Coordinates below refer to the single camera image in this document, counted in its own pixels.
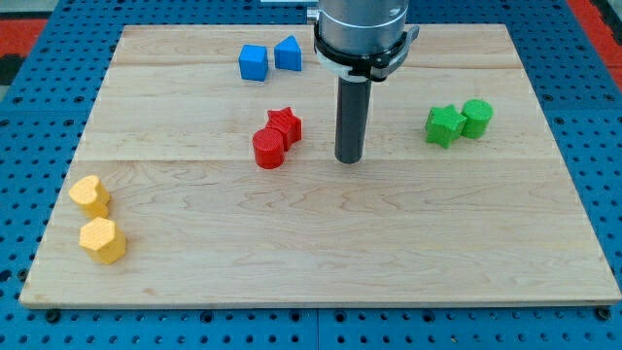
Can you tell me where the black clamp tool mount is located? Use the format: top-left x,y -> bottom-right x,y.
314,23 -> 420,82

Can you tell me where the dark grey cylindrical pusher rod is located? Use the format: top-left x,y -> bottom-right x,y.
334,78 -> 371,164

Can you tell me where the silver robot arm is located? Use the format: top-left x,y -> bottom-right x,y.
314,0 -> 420,164

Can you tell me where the red star block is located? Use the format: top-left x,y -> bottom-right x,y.
266,107 -> 302,151

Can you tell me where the blue triangular prism block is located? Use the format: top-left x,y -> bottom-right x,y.
273,35 -> 302,71

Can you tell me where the green star block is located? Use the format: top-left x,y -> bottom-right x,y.
425,104 -> 467,149

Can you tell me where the red cylinder block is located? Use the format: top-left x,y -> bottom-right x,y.
252,128 -> 285,169

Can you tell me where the blue cube block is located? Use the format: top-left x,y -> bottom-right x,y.
238,45 -> 269,82

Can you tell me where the green cylinder block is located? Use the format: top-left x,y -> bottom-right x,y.
462,99 -> 494,139

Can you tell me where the light wooden board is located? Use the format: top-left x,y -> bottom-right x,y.
20,24 -> 621,309

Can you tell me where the yellow heart block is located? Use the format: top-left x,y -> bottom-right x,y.
69,175 -> 111,219

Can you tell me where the yellow hexagon block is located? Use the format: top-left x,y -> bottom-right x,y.
79,217 -> 126,264

